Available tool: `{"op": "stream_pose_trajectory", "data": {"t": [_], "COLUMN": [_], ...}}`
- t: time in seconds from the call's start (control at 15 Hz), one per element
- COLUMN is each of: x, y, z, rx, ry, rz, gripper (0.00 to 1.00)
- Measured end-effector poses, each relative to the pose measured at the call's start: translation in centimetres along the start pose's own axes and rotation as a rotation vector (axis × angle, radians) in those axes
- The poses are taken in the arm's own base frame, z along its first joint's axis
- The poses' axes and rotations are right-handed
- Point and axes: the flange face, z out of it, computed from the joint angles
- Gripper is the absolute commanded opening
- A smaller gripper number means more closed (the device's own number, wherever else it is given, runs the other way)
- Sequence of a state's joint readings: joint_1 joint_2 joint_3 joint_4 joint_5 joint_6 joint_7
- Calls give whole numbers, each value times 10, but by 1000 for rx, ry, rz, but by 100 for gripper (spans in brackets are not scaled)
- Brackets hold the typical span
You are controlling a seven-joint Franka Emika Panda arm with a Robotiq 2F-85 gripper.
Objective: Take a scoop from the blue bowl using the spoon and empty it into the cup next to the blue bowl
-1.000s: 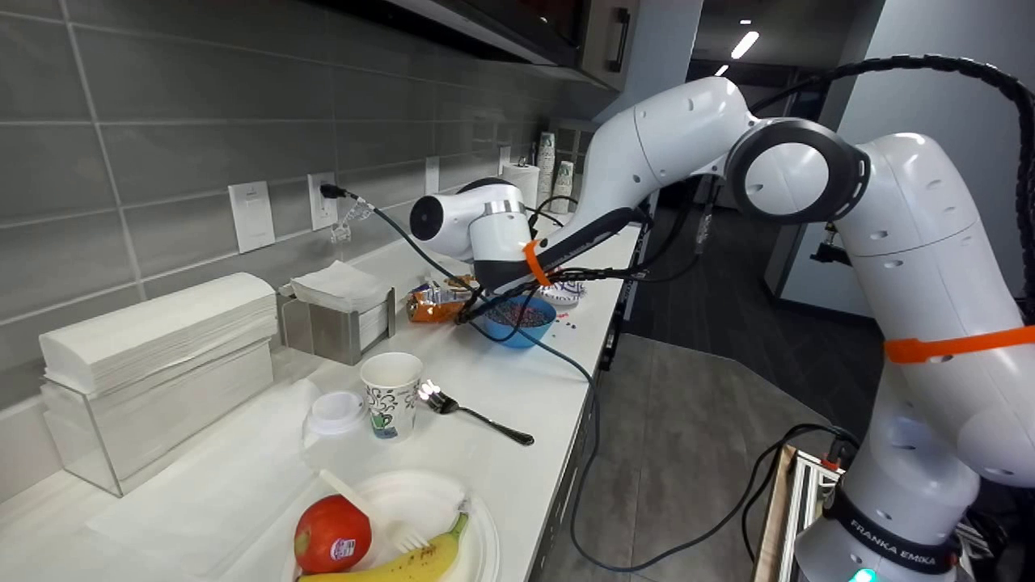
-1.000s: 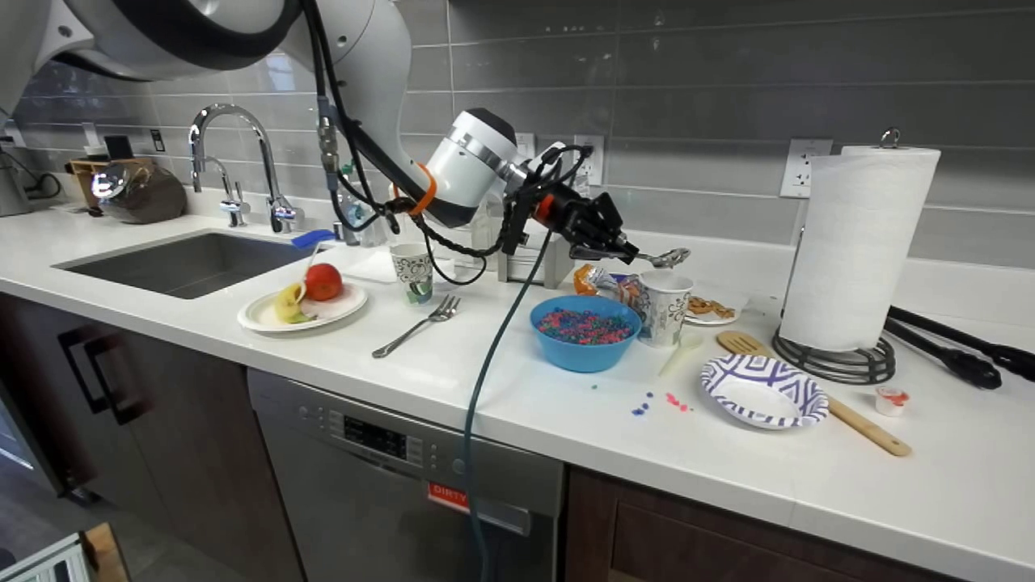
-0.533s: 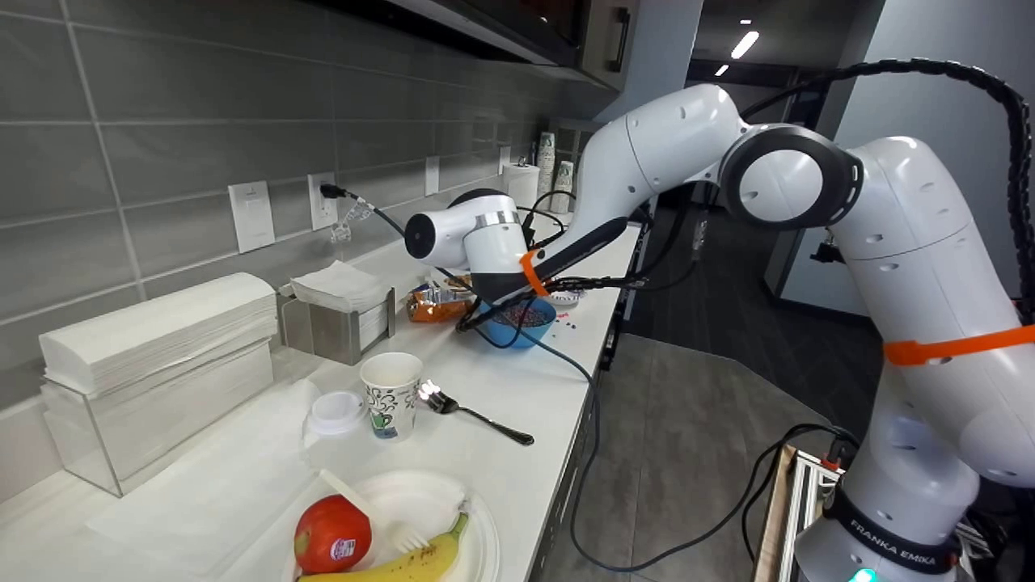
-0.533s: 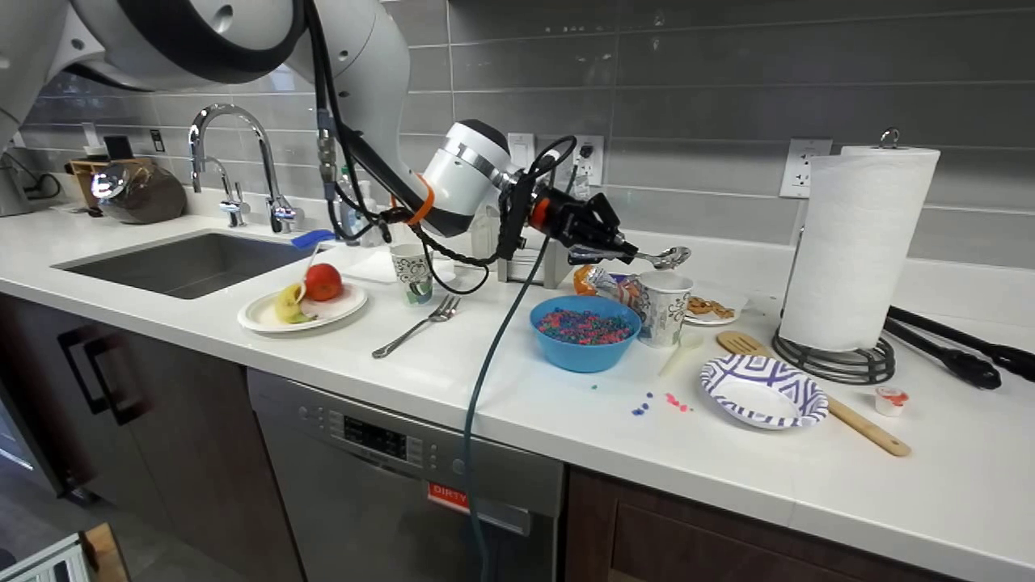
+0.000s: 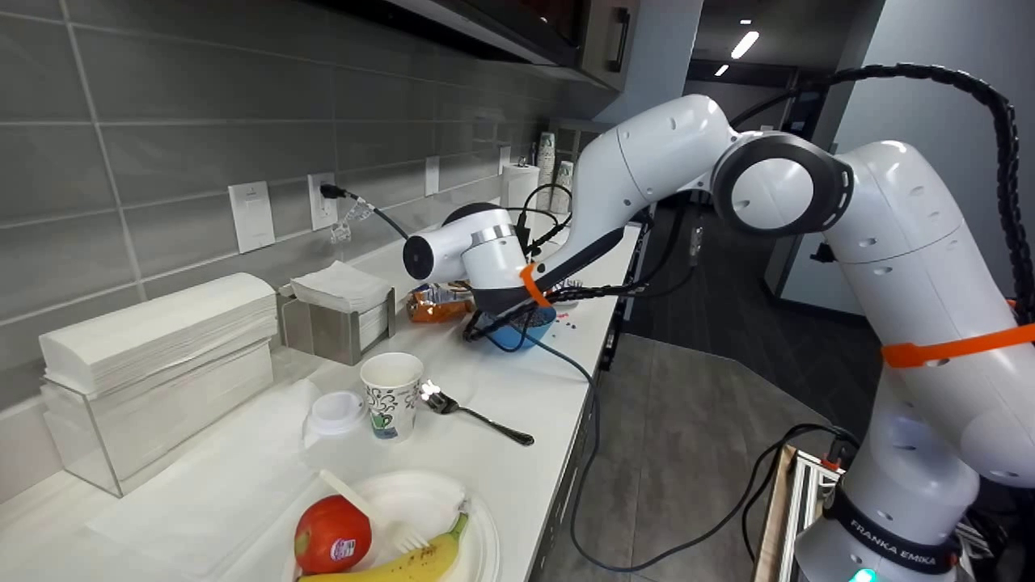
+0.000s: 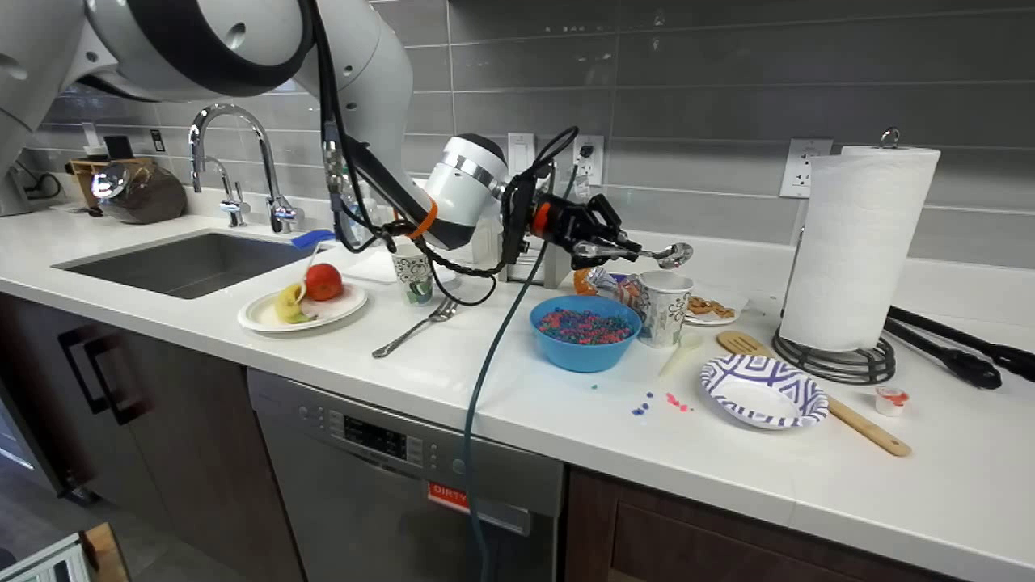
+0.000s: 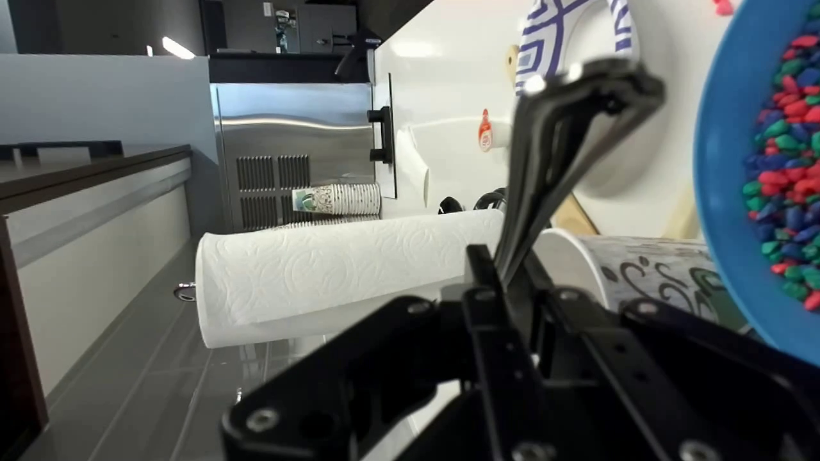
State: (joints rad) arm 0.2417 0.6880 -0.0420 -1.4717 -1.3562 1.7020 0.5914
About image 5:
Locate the white wall outlet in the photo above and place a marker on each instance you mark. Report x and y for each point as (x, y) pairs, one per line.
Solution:
(318, 210)
(430, 176)

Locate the dark upper cabinet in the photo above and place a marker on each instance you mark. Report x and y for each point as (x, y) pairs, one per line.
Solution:
(517, 33)

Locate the white plastic lid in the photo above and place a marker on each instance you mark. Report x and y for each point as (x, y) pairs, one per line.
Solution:
(335, 413)

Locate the white fruit plate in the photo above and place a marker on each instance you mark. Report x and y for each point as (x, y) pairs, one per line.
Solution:
(473, 538)

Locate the blue bowl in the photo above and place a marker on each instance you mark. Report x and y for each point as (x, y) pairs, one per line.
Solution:
(527, 338)

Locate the floral print paper cup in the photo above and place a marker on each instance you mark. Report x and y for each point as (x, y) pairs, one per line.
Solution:
(389, 400)

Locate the yellow banana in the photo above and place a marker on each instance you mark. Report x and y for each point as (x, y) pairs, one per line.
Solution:
(423, 565)

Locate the red apple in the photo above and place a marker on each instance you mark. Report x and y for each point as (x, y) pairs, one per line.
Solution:
(332, 534)

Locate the metal napkin holder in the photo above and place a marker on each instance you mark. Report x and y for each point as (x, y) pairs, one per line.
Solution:
(335, 310)

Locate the white blank wall plate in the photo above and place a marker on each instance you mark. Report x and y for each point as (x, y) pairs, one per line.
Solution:
(249, 215)

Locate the wooden frame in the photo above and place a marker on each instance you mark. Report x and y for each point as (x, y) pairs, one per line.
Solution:
(774, 518)

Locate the orange snack bag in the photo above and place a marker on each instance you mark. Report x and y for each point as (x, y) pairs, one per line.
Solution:
(437, 306)

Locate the metal fork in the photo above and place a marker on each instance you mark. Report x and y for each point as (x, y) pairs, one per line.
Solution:
(473, 413)

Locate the white paper towel roll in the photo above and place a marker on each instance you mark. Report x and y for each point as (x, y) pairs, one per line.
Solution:
(521, 184)

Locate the ceiling light strip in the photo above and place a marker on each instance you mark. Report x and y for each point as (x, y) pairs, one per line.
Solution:
(744, 43)

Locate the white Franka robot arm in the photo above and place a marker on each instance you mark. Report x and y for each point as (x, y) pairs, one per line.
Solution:
(917, 215)

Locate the black corrugated conduit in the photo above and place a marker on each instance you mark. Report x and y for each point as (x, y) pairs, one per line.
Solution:
(1007, 139)

